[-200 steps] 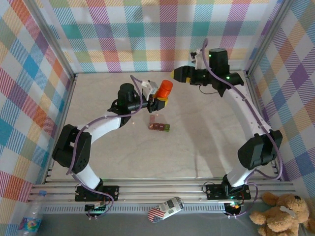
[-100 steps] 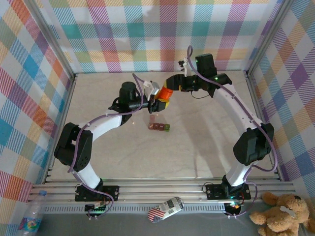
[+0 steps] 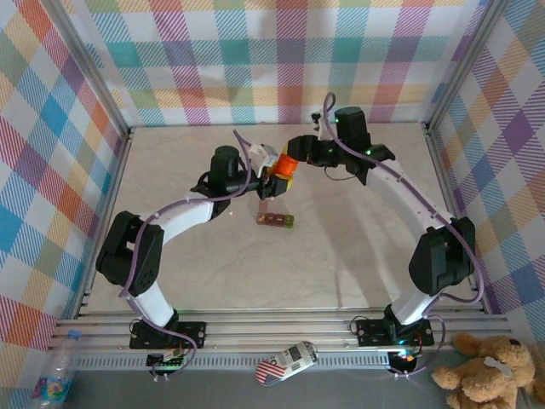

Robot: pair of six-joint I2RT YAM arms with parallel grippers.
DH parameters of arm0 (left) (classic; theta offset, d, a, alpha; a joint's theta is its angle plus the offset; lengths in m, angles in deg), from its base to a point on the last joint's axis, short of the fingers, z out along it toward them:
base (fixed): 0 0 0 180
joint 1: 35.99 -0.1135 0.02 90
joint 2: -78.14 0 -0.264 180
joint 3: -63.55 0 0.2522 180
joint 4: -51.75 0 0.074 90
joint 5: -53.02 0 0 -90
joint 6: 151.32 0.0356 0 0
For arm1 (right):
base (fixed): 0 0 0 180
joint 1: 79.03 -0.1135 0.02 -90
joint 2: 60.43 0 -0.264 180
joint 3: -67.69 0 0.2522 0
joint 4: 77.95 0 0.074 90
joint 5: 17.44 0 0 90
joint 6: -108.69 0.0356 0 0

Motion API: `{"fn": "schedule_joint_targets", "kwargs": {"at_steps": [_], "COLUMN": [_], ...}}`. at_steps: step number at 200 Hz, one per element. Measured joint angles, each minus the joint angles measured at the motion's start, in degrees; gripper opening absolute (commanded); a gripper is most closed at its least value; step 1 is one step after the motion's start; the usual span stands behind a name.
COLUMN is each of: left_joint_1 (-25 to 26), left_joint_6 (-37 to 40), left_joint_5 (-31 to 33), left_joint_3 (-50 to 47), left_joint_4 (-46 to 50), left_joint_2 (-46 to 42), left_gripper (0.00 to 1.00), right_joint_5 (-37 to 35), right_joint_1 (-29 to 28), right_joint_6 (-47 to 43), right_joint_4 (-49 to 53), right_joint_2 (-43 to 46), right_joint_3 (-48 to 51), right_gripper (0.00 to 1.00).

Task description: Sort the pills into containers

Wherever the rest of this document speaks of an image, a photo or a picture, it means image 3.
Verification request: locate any aluminium side rail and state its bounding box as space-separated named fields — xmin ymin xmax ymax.
xmin=74 ymin=125 xmax=137 ymax=320
xmin=423 ymin=123 xmax=493 ymax=316

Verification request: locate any brown teddy bear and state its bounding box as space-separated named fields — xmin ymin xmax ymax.
xmin=432 ymin=331 xmax=538 ymax=409

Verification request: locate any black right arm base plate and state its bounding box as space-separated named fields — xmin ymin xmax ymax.
xmin=355 ymin=317 xmax=435 ymax=347

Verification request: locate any black controller board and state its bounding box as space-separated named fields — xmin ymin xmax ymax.
xmin=146 ymin=351 xmax=188 ymax=370

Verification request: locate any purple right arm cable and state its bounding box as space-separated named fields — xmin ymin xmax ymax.
xmin=322 ymin=92 xmax=486 ymax=378

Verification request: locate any black round controller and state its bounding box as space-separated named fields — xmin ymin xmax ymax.
xmin=389 ymin=351 xmax=418 ymax=372

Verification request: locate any aluminium corner post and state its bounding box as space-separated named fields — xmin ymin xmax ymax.
xmin=46 ymin=0 xmax=133 ymax=137
xmin=425 ymin=0 xmax=506 ymax=133

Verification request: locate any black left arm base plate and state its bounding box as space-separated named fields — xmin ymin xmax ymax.
xmin=129 ymin=321 xmax=208 ymax=350

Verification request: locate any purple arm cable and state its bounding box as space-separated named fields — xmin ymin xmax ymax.
xmin=322 ymin=92 xmax=486 ymax=378
xmin=118 ymin=130 xmax=252 ymax=380

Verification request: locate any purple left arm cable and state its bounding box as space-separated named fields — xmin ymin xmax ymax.
xmin=118 ymin=130 xmax=252 ymax=380

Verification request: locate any grey slotted cable tray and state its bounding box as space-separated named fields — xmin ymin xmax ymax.
xmin=70 ymin=349 xmax=391 ymax=371

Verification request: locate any flag patterned printed can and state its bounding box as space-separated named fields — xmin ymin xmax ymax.
xmin=255 ymin=340 xmax=320 ymax=387

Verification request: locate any clear plastic water bottle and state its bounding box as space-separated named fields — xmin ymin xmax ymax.
xmin=32 ymin=328 xmax=82 ymax=406

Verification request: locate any aluminium frame rail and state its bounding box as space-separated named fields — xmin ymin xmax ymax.
xmin=50 ymin=308 xmax=514 ymax=353

